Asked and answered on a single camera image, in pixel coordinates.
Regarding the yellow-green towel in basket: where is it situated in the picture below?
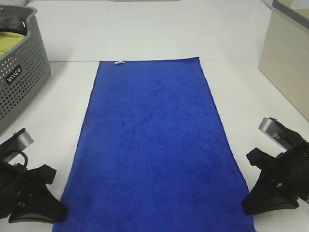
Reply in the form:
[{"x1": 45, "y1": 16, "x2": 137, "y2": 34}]
[{"x1": 0, "y1": 31, "x2": 25, "y2": 58}]

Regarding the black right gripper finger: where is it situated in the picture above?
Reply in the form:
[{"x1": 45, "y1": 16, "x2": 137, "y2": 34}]
[
  {"x1": 246, "y1": 147, "x2": 278, "y2": 172},
  {"x1": 241, "y1": 174, "x2": 299, "y2": 215}
]

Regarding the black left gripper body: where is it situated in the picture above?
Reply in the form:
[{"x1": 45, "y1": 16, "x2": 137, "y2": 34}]
[{"x1": 0, "y1": 140, "x2": 28, "y2": 218}]

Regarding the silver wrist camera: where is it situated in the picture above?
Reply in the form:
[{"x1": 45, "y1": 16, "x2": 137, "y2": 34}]
[
  {"x1": 258, "y1": 117, "x2": 294, "y2": 150},
  {"x1": 4, "y1": 128, "x2": 34, "y2": 162}
]

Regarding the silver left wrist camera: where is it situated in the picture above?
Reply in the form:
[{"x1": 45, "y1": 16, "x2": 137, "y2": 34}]
[{"x1": 4, "y1": 128, "x2": 34, "y2": 162}]

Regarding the grey perforated laundry basket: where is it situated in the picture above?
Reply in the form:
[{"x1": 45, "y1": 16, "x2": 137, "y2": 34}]
[{"x1": 0, "y1": 5, "x2": 51, "y2": 132}]

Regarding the blue microfiber towel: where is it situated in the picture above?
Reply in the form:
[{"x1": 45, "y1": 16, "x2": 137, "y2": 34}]
[{"x1": 53, "y1": 58, "x2": 254, "y2": 232}]

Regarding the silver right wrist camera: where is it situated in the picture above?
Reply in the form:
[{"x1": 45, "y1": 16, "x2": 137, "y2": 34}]
[{"x1": 258, "y1": 117, "x2": 294, "y2": 150}]

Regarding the black item in basket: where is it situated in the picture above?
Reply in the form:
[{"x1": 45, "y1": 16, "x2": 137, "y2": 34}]
[{"x1": 0, "y1": 15, "x2": 27, "y2": 35}]

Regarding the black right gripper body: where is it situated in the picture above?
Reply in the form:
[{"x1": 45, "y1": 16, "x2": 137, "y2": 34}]
[{"x1": 274, "y1": 128, "x2": 309, "y2": 201}]

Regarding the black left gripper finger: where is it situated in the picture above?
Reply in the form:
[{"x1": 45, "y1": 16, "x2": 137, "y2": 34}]
[
  {"x1": 24, "y1": 164, "x2": 56, "y2": 185},
  {"x1": 8, "y1": 186, "x2": 69, "y2": 223}
]

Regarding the beige plastic storage bin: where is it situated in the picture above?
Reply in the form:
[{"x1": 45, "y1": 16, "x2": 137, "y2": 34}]
[{"x1": 258, "y1": 0, "x2": 309, "y2": 90}]

